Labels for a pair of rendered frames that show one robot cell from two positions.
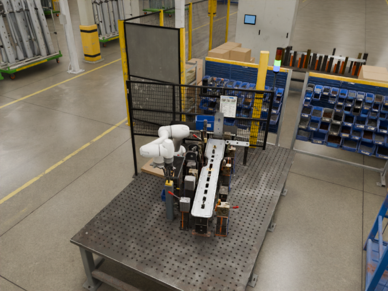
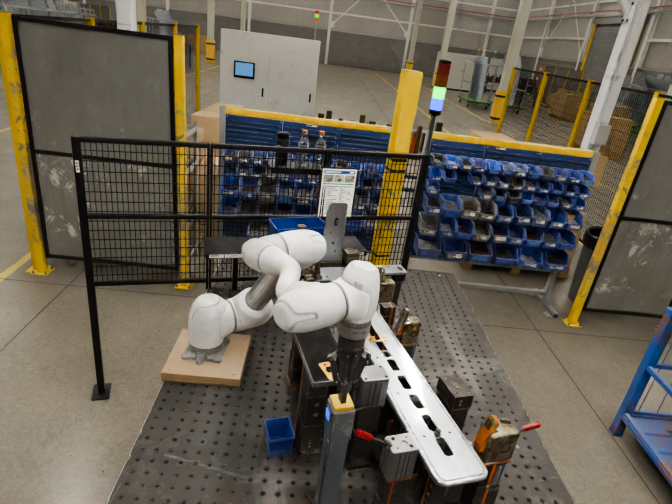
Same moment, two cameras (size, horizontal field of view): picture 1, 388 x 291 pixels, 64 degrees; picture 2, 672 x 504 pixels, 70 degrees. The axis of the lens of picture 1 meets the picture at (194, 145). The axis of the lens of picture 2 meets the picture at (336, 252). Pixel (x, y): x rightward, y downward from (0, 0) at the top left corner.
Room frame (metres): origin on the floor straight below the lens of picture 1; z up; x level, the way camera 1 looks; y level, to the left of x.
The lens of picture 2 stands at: (1.36, 0.82, 2.13)
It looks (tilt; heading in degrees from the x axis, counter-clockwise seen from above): 24 degrees down; 331
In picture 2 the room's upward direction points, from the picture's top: 8 degrees clockwise
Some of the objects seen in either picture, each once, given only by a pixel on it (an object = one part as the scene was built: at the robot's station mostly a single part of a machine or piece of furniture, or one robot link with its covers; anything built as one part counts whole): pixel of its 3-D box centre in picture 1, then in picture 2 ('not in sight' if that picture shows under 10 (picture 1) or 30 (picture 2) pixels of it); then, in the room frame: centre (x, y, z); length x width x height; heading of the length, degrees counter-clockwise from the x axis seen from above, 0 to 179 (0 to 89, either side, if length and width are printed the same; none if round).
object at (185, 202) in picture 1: (185, 214); (391, 485); (2.17, 0.07, 0.88); 0.11 x 0.10 x 0.36; 81
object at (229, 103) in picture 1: (227, 106); (336, 192); (3.72, -0.43, 1.30); 0.23 x 0.02 x 0.31; 81
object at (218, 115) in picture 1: (218, 125); (334, 232); (3.45, -0.30, 1.17); 0.12 x 0.01 x 0.34; 81
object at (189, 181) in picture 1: (189, 194); (363, 418); (2.43, 0.03, 0.90); 0.13 x 0.10 x 0.41; 81
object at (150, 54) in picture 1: (154, 82); (105, 164); (5.37, 0.74, 1.00); 1.34 x 0.14 x 2.00; 65
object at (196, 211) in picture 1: (210, 171); (380, 342); (2.71, -0.18, 1.00); 1.38 x 0.22 x 0.02; 171
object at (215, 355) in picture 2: (158, 162); (205, 346); (3.17, 0.43, 0.77); 0.22 x 0.18 x 0.06; 153
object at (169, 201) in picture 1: (169, 201); (332, 458); (2.29, 0.22, 0.92); 0.08 x 0.08 x 0.44; 81
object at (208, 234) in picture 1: (201, 222); (442, 494); (2.10, -0.09, 0.84); 0.18 x 0.06 x 0.29; 81
